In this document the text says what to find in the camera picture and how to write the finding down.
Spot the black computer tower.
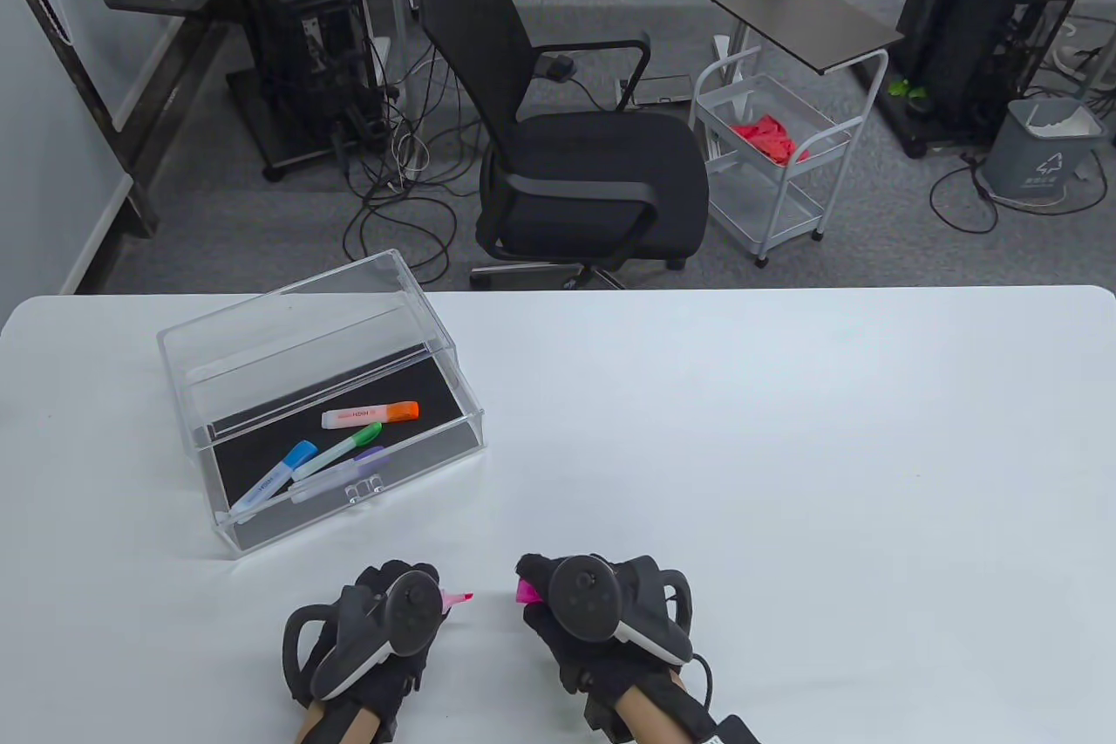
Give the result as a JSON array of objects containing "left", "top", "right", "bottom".
[{"left": 237, "top": 0, "right": 384, "bottom": 169}]

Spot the blue highlighter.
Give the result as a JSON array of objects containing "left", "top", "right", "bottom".
[{"left": 228, "top": 465, "right": 296, "bottom": 520}]

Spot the orange highlighter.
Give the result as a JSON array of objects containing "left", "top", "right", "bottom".
[{"left": 321, "top": 406, "right": 391, "bottom": 431}]

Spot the black equipment rack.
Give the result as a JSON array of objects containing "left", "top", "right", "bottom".
[{"left": 876, "top": 0, "right": 1116, "bottom": 159}]

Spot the person's right forearm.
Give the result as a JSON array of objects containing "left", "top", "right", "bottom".
[{"left": 615, "top": 674, "right": 698, "bottom": 744}]

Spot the small green plant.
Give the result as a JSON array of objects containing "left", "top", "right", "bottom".
[{"left": 888, "top": 78, "right": 934, "bottom": 117}]

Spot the tangle of floor cables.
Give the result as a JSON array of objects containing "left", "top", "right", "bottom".
[{"left": 343, "top": 38, "right": 489, "bottom": 287}]

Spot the grey trash bin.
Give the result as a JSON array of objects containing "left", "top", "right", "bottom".
[{"left": 983, "top": 98, "right": 1108, "bottom": 200}]

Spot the green highlighter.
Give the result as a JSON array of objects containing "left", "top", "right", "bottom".
[{"left": 292, "top": 434, "right": 363, "bottom": 481}]

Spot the person's left hand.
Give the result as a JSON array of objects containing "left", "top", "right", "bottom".
[{"left": 283, "top": 561, "right": 455, "bottom": 742}]

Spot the black frame post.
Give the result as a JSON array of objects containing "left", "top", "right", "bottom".
[{"left": 0, "top": 0, "right": 158, "bottom": 239}]

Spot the white rolling cart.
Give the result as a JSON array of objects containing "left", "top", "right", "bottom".
[{"left": 689, "top": 46, "right": 890, "bottom": 268}]

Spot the black office chair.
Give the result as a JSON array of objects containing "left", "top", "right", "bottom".
[{"left": 420, "top": 0, "right": 711, "bottom": 291}]

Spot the black floor cable loop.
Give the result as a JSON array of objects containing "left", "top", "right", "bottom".
[{"left": 929, "top": 155, "right": 1108, "bottom": 235}]

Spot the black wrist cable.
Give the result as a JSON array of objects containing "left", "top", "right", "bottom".
[{"left": 687, "top": 652, "right": 715, "bottom": 712}]

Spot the purple highlighter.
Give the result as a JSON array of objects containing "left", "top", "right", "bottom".
[{"left": 288, "top": 458, "right": 363, "bottom": 504}]

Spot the red cloth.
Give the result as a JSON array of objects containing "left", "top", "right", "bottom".
[{"left": 731, "top": 113, "right": 810, "bottom": 166}]

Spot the dark side table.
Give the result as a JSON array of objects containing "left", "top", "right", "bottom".
[{"left": 704, "top": 0, "right": 906, "bottom": 75}]

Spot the person's right hand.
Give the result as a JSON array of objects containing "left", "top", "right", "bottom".
[{"left": 516, "top": 554, "right": 698, "bottom": 729}]

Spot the grey left hand controller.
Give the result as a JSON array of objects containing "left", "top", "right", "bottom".
[{"left": 282, "top": 571, "right": 444, "bottom": 701}]

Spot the black wrist module white label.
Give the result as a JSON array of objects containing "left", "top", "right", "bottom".
[{"left": 697, "top": 715, "right": 761, "bottom": 744}]

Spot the clear acrylic drawer box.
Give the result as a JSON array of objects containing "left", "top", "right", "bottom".
[{"left": 157, "top": 249, "right": 487, "bottom": 559}]

